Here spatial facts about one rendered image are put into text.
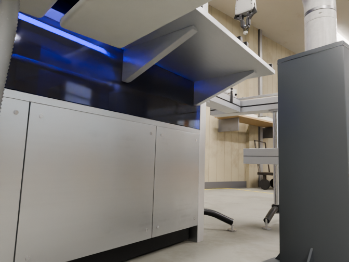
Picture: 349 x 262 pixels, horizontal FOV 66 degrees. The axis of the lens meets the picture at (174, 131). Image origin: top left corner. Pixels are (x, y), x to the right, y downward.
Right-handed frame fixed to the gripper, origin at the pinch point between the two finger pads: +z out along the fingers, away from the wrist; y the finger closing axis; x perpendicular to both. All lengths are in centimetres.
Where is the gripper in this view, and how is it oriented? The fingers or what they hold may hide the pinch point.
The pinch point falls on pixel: (245, 23)
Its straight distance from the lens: 153.1
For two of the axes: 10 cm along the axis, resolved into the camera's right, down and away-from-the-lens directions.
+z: -0.2, 9.9, -1.3
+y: -7.8, 0.6, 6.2
